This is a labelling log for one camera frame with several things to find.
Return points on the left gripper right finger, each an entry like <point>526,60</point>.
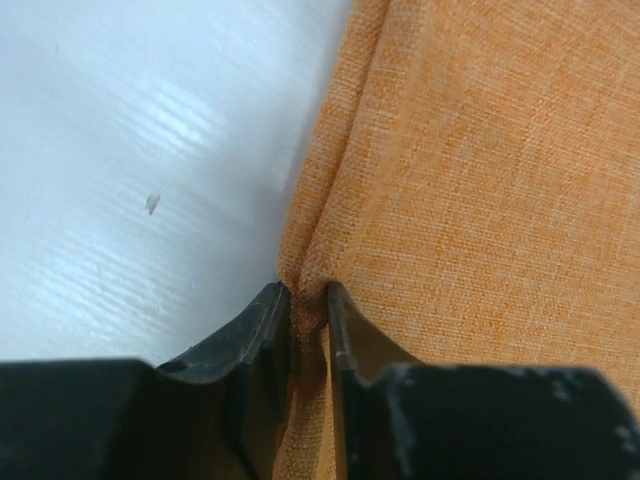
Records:
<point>396,417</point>

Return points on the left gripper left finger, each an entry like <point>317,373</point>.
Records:
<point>211,412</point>

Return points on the orange cloth placemat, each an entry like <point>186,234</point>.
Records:
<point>473,180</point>

